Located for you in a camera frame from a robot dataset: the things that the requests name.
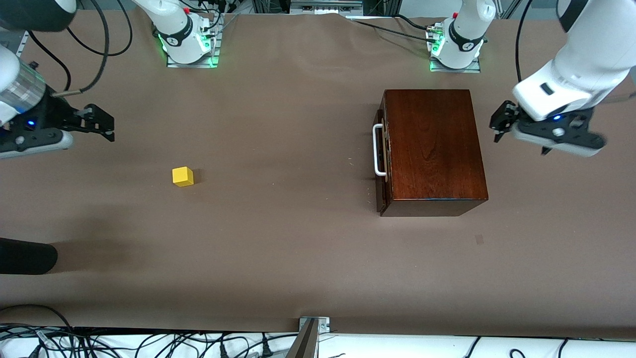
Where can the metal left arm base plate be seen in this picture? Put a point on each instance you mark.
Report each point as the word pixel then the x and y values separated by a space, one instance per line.
pixel 454 70

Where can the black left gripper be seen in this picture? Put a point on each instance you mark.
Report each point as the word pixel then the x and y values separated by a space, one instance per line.
pixel 509 117

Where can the black power plug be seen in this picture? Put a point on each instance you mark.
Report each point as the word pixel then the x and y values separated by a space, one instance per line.
pixel 224 350
pixel 267 350

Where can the silver box device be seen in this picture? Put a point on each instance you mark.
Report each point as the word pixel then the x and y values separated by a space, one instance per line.
pixel 325 6

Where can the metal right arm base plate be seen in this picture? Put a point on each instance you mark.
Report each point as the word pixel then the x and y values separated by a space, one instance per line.
pixel 191 64

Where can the aluminium rail with bracket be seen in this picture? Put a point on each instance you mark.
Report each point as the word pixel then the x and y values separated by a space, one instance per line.
pixel 22 42

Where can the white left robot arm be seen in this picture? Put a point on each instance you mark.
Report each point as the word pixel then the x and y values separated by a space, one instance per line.
pixel 586 54

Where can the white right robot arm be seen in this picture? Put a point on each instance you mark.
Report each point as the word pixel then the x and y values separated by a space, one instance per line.
pixel 174 25

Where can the dark wooden drawer cabinet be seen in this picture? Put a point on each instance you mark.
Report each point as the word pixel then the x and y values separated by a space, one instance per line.
pixel 437 149

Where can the black cylinder object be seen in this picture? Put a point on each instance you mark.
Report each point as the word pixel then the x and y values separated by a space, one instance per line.
pixel 27 256

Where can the silver metal bracket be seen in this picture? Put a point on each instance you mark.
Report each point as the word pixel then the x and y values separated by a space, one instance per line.
pixel 323 323

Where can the yellow cube block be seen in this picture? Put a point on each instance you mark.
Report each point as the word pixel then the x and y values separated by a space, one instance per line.
pixel 182 176

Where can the brown paper table cover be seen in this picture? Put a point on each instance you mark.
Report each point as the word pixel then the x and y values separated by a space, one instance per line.
pixel 248 223

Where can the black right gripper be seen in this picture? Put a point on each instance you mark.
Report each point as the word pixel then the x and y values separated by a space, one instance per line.
pixel 51 115

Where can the grey metal post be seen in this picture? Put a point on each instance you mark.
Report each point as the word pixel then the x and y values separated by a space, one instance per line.
pixel 304 343

